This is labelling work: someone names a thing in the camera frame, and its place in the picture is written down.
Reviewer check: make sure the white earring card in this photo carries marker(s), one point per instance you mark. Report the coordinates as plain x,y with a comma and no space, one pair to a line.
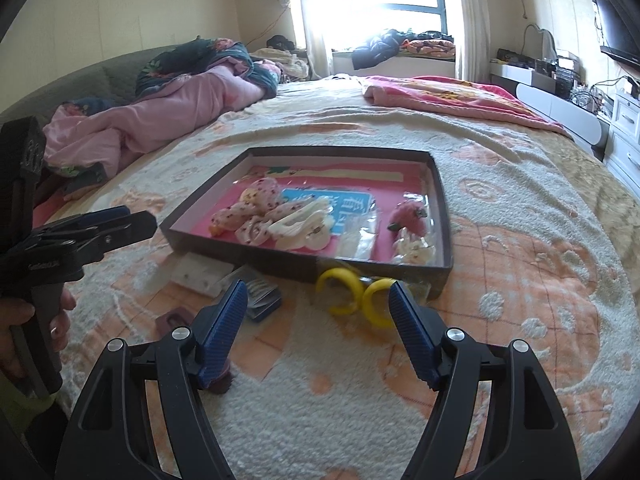
200,272

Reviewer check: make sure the pink printed blanket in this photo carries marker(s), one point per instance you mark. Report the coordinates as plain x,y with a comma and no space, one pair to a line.
450,97

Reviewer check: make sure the white drawer cabinet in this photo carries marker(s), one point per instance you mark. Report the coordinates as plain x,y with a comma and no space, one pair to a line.
625,135

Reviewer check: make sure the white pearl hair clip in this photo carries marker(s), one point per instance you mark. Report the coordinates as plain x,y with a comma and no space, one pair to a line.
412,251

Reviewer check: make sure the white low cabinet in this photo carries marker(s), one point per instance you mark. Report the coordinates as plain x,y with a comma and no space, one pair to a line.
560,105

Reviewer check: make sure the arched table mirror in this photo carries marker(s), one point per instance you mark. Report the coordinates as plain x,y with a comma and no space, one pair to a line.
540,42

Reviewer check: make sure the orange printed cushion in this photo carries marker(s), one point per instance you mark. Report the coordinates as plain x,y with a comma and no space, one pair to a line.
430,47

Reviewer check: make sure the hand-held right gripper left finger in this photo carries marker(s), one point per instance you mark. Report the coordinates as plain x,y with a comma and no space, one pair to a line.
222,335

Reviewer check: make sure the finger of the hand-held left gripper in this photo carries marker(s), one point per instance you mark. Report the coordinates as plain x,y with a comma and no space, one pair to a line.
135,227
107,215

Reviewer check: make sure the dark blue jacket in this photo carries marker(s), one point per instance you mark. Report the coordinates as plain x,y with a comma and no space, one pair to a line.
377,50

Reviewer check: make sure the white hair claw clip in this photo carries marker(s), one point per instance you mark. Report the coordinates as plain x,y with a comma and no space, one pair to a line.
300,237

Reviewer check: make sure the maroon hair claw clip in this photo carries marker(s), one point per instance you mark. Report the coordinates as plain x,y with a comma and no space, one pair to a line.
172,321

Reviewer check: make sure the dark cardboard box tray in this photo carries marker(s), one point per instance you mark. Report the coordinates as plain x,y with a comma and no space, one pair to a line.
250,257

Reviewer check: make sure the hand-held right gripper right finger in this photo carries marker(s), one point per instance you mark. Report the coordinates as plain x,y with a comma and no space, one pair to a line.
412,335

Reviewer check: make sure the black wall television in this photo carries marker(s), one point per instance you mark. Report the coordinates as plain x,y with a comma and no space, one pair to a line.
620,30

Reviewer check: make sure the pink and dark floral quilt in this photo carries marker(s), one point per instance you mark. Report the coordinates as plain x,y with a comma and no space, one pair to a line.
165,110

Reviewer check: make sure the yellow hoop earring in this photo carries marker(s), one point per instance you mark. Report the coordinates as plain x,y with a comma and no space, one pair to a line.
340,280
372,305

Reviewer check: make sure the pink strawberry hair clip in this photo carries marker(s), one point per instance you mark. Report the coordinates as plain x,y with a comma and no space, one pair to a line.
407,217

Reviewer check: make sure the grey hair pin card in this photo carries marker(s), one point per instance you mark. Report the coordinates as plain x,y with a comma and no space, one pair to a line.
262,302

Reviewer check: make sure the pink spotted bow hair clip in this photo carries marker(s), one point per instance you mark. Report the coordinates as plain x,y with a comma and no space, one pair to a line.
262,191

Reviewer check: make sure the cream curtain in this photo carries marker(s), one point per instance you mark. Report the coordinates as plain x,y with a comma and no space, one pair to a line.
470,20

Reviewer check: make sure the person's left hand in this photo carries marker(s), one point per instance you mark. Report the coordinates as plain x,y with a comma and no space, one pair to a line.
62,325

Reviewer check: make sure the grey padded headboard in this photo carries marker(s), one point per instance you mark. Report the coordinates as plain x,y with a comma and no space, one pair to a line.
100,77

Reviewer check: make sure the sheer white curtain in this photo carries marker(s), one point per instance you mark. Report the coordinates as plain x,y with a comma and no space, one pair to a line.
310,25

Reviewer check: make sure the white clothes pile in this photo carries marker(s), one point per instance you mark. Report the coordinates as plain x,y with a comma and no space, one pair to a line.
285,62

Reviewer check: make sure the clear plastic packet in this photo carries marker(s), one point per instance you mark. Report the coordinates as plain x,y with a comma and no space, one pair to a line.
357,240

